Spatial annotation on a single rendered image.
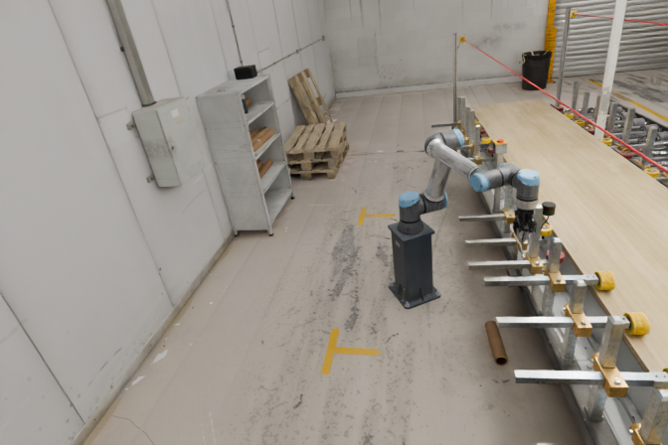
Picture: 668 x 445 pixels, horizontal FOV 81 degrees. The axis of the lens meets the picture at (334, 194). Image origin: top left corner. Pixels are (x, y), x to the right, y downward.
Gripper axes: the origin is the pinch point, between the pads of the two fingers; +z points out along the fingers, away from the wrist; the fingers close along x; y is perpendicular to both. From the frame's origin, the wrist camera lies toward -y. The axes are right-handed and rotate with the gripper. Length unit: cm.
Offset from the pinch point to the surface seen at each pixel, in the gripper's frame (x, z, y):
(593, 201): 56, 10, -54
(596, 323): 13, 5, 50
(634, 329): 25, 6, 52
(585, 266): 26.8, 10.5, 8.6
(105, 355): -252, 69, 13
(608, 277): 27.9, 3.3, 25.8
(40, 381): -254, 46, 51
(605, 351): 6, -4, 71
